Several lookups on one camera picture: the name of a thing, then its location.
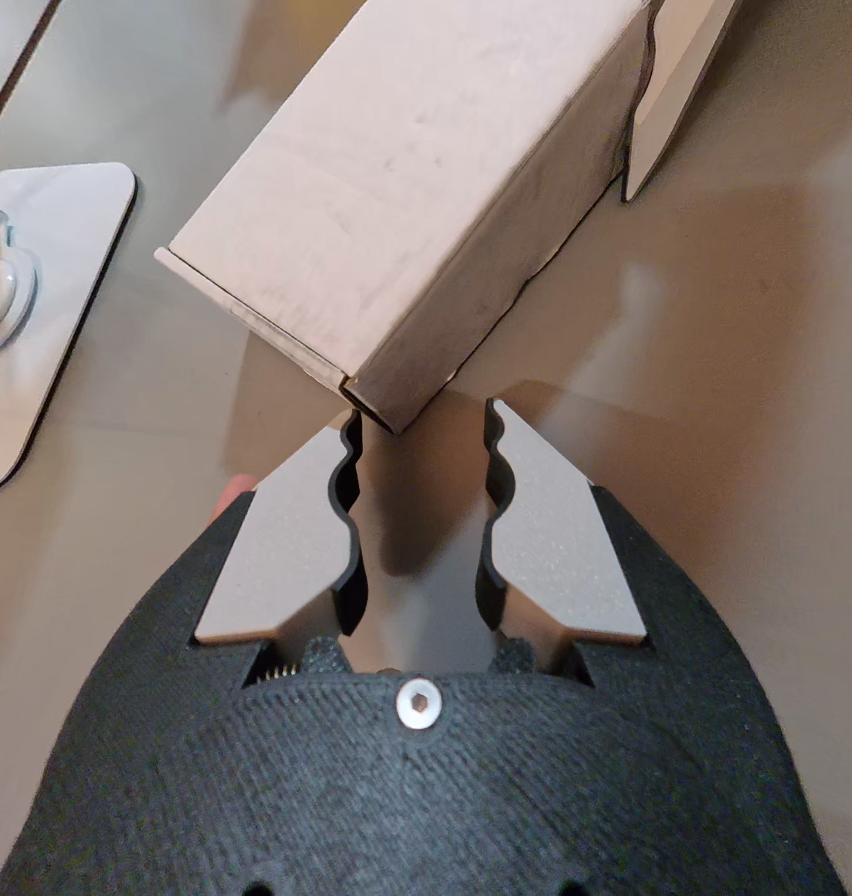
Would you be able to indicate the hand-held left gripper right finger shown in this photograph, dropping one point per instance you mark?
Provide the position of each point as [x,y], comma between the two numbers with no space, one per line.
[573,553]

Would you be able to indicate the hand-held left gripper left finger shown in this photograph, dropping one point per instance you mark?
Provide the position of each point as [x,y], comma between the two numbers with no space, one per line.
[279,553]

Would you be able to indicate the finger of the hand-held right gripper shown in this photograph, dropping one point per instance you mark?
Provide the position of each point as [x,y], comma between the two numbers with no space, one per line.
[678,70]

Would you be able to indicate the white cardboard mailer box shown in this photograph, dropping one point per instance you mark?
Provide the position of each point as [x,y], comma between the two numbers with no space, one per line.
[412,175]

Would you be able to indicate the grey desk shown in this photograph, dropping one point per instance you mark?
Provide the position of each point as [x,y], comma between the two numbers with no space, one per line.
[713,315]

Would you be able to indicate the person's left hand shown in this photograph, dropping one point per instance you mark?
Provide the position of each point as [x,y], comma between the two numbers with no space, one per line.
[233,493]

